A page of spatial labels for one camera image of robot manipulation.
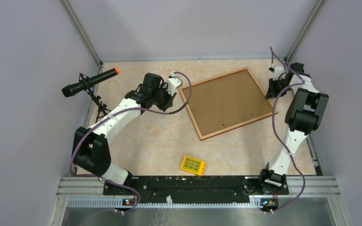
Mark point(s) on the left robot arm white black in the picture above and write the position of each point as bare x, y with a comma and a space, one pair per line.
91, 145

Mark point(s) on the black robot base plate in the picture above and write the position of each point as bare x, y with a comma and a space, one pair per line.
191, 189

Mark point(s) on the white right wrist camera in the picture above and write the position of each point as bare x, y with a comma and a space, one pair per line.
278, 71

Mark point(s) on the black mini tripod stand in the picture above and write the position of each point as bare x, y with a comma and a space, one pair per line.
96, 99

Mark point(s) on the aluminium rail frame front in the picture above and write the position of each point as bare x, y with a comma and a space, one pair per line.
295, 189

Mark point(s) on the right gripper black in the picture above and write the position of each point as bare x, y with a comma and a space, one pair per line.
270, 92

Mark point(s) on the red wooden picture frame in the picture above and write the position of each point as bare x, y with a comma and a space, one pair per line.
226, 102

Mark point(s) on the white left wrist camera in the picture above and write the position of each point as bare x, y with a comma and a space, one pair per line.
174, 82

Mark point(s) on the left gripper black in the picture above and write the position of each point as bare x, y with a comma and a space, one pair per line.
168, 102

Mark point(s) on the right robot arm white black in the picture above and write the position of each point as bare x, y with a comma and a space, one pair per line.
303, 116

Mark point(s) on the black microphone orange tip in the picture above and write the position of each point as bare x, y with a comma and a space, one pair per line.
73, 89

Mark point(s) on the white slotted cable duct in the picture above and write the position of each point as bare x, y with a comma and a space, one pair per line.
120, 203

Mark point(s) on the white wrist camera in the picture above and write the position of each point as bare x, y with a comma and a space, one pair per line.
174, 82
278, 71

